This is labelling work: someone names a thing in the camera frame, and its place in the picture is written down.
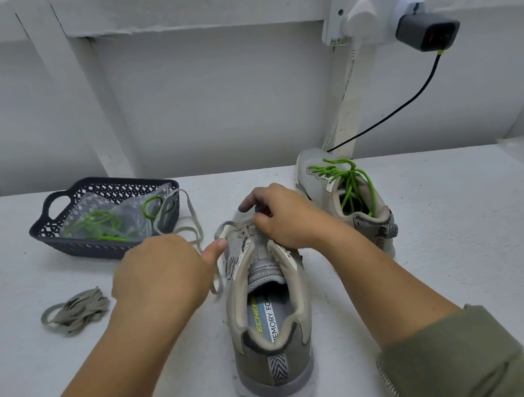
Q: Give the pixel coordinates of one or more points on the person's right hand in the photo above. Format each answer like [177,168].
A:
[289,216]

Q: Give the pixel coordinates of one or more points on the person's left hand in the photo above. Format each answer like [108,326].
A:
[161,278]

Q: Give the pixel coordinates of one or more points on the beige shoelace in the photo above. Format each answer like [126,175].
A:
[190,227]
[76,311]

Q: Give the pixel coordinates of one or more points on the green shoelace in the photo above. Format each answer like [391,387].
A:
[96,226]
[346,176]

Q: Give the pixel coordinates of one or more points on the clear plastic bag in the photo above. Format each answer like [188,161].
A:
[128,213]

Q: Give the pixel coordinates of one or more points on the gray sneaker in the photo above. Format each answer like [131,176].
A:
[275,359]
[377,223]

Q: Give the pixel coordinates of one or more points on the person's right forearm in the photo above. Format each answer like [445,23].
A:
[437,336]

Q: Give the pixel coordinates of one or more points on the dark plastic lattice basket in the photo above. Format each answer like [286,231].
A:
[84,245]

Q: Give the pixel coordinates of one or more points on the white plug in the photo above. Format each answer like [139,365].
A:
[363,18]

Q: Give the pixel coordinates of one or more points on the gray charger adapter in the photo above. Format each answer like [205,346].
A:
[428,32]

